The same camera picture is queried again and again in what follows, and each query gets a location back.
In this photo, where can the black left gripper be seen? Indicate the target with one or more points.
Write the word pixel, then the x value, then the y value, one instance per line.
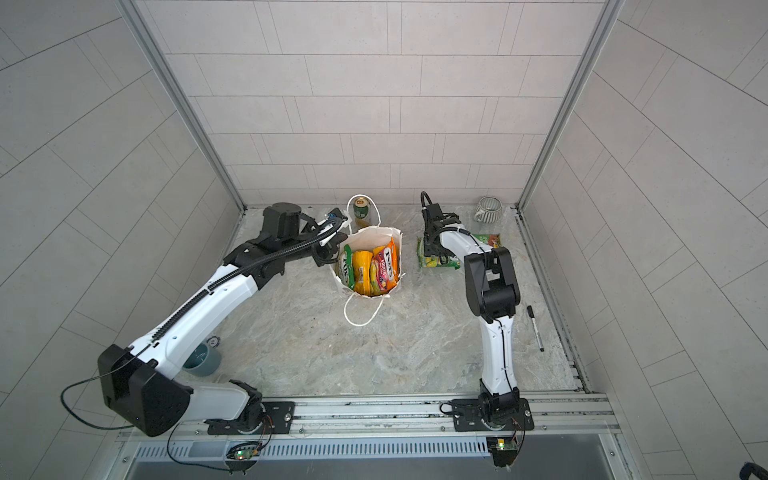
pixel 327 251

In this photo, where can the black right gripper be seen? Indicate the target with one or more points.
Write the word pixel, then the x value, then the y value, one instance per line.
pixel 429 248

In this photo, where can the green colourful snack bag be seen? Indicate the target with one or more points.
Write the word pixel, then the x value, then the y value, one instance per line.
pixel 426 261

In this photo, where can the pink red snack bag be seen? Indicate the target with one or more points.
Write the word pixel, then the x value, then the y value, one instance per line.
pixel 384 269

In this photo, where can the green chip snack bag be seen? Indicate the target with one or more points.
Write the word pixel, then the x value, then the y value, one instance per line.
pixel 488 240

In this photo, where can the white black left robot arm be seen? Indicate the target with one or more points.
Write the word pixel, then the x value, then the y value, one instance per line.
pixel 138 381

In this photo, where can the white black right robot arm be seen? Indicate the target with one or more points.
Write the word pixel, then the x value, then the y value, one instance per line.
pixel 493 295

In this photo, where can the yellow orange snack bag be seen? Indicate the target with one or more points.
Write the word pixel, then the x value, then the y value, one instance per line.
pixel 362 263

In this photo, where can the narrow green snack packet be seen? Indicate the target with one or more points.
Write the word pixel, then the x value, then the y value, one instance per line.
pixel 345 268

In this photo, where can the green gold drink can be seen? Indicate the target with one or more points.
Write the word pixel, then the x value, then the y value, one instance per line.
pixel 361 210

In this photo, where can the black marker pen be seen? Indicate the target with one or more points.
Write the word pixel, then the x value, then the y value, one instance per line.
pixel 537 335

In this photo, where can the teal ceramic cup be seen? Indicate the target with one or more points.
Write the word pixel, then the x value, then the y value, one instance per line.
pixel 205 359

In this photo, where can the left controller circuit board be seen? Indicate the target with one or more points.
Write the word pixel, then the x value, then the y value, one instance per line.
pixel 246 451

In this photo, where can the controller circuit board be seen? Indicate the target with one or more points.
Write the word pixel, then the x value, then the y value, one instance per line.
pixel 503 450
pixel 246 451

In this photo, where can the right controller circuit board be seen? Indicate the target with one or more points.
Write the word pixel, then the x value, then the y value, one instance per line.
pixel 503 450

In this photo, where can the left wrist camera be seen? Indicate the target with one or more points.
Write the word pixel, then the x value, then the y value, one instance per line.
pixel 336 220

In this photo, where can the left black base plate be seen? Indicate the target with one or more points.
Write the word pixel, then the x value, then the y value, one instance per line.
pixel 271 417

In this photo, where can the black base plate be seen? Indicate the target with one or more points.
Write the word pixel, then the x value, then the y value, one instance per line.
pixel 271 417
pixel 476 415

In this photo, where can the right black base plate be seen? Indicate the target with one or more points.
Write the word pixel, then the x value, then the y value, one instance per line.
pixel 476 415

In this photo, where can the aluminium mounting rail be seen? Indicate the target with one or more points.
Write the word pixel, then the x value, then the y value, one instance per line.
pixel 431 415

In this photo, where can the right aluminium corner post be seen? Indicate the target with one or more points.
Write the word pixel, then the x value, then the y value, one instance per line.
pixel 605 22

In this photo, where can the aluminium corner post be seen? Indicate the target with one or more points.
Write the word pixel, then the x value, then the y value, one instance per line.
pixel 139 28
pixel 605 22

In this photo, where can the left aluminium corner post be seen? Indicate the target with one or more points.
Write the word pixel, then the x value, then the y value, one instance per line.
pixel 139 28

